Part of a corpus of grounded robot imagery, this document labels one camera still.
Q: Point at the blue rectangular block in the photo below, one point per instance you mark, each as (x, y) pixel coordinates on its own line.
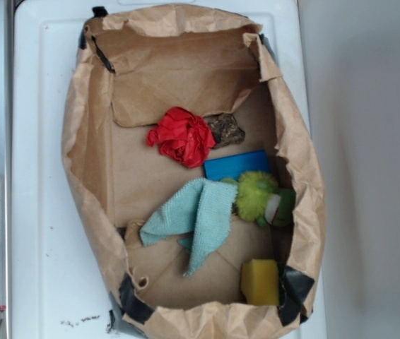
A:
(234, 165)

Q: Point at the dark brown rock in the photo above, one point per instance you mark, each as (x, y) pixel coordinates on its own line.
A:
(225, 130)

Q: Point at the brown paper bag bin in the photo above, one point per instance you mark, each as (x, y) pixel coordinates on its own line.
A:
(132, 68)

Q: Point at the crumpled red paper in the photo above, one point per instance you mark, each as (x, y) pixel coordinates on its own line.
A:
(182, 136)

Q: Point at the white tray lid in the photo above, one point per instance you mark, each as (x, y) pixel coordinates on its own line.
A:
(56, 286)

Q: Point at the green plush toy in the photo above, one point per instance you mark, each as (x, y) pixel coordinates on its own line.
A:
(260, 199)

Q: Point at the yellow sponge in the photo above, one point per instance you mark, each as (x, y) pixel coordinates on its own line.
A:
(259, 282)

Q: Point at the light blue cloth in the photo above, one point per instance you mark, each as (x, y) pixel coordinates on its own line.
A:
(203, 208)

